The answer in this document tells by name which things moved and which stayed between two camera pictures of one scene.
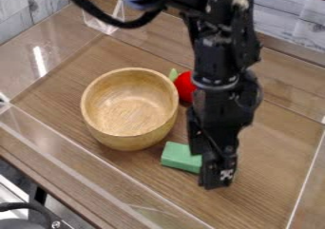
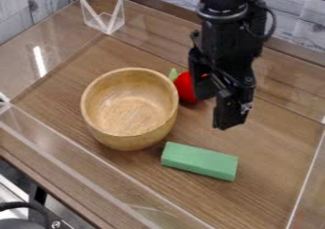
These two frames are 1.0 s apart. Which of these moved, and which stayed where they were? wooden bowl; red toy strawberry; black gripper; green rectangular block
Moved: black gripper
Stayed: red toy strawberry; green rectangular block; wooden bowl
